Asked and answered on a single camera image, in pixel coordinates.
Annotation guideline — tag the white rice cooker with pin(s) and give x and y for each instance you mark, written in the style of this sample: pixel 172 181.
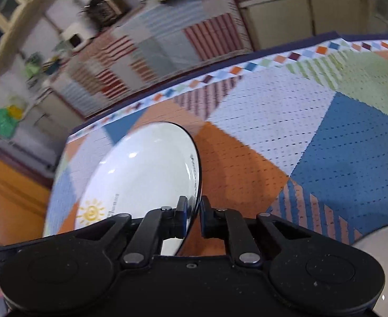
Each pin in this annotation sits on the white rice cooker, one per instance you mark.
pixel 78 35

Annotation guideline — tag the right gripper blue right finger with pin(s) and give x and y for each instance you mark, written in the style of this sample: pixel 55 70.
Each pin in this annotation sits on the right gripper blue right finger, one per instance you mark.
pixel 206 217

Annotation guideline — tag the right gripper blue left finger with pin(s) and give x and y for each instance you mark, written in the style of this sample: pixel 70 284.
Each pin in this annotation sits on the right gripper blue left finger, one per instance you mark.
pixel 181 218

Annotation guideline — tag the striped counter cover cloth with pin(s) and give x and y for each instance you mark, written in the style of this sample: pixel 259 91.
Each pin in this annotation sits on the striped counter cover cloth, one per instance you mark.
pixel 157 43

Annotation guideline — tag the orange wooden chair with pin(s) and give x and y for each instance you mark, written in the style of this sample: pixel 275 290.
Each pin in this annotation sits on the orange wooden chair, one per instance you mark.
pixel 23 206

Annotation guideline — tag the patchwork tablecloth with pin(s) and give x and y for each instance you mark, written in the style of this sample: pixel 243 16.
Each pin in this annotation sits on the patchwork tablecloth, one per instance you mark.
pixel 299 131

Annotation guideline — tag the black pressure cooker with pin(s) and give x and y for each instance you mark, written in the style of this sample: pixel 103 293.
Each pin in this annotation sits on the black pressure cooker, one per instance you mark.
pixel 104 13

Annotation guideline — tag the white sun plate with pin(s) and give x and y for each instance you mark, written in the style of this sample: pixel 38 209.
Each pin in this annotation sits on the white sun plate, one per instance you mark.
pixel 152 167

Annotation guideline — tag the green plastic bag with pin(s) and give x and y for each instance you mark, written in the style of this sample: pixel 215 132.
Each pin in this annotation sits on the green plastic bag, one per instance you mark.
pixel 9 119

